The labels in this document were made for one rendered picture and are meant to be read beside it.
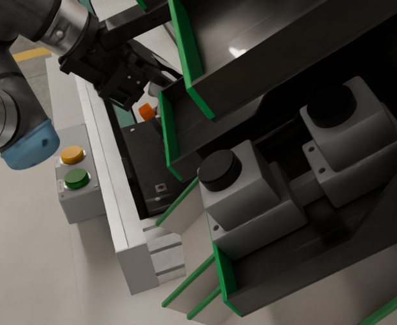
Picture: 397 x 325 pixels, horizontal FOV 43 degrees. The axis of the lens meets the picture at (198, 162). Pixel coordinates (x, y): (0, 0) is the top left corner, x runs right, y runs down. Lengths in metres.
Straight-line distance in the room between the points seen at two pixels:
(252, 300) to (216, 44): 0.16
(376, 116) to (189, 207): 0.37
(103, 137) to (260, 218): 0.64
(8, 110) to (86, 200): 0.27
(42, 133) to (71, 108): 0.61
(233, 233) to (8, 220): 0.70
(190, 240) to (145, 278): 0.15
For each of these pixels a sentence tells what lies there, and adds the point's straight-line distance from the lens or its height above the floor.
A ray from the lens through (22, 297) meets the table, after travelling 0.87.
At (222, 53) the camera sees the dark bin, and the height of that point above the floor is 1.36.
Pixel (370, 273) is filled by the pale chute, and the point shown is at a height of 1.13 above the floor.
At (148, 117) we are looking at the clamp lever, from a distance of 0.79.
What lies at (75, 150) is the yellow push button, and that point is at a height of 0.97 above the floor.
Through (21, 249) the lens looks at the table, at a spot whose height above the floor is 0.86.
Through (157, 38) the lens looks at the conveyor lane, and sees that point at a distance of 1.37.
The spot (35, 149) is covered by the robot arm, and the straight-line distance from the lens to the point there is 0.65.
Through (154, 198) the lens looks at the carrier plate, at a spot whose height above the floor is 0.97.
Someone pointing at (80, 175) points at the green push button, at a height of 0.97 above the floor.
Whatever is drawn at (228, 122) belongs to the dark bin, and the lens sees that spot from 0.47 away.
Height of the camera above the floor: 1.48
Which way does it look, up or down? 39 degrees down
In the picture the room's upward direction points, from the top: 10 degrees counter-clockwise
